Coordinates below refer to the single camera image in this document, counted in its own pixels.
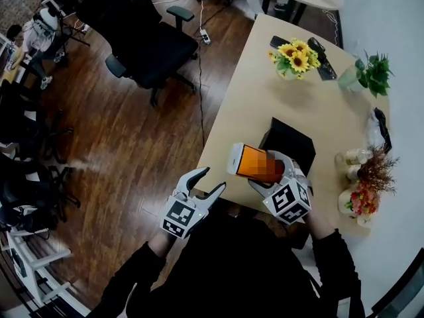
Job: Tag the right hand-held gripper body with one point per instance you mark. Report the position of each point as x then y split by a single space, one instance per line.
288 200

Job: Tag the white metal rack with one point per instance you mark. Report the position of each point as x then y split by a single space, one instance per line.
30 263

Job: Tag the white robot head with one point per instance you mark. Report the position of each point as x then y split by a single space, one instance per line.
46 20

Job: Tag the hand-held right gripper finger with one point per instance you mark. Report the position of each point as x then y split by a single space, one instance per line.
261 188
289 164

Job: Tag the large black office chair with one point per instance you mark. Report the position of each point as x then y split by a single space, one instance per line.
149 38

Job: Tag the crumpled clear and black bag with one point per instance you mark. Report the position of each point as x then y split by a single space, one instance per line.
379 124

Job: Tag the orange flowers in white vase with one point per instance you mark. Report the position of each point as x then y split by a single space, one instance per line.
361 202

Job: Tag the person's left forearm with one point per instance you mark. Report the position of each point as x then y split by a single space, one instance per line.
139 270

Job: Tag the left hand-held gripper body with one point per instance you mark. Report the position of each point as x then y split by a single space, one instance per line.
179 215

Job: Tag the long black glossy case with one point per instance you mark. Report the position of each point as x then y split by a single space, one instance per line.
326 66

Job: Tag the clear plastic bottle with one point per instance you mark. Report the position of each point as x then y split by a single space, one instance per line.
354 156

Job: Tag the person's black clothing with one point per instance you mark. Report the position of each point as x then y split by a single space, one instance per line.
238 263

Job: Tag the green plant in pale pot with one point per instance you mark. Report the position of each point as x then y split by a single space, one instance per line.
374 73

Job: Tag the small pale glass jar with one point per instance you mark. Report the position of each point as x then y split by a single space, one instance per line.
353 172

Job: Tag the black box container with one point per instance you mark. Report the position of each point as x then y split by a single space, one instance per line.
291 139

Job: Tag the white power strip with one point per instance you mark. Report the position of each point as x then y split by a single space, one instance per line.
205 36

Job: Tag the sunflower bouquet in vase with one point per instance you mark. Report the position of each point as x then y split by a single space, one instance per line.
298 58

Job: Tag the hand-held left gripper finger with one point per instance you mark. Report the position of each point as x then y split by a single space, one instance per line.
190 178
213 194

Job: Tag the person's right forearm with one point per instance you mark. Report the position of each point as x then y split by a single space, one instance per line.
334 253

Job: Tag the black phone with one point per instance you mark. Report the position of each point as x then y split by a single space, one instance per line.
278 41

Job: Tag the orange and white tissue pack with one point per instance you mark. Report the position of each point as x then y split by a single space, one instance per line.
253 162

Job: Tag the black swivel chair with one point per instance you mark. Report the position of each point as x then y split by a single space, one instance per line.
30 190
30 121

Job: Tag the dried brown flower bunch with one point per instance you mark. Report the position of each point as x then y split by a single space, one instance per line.
379 169

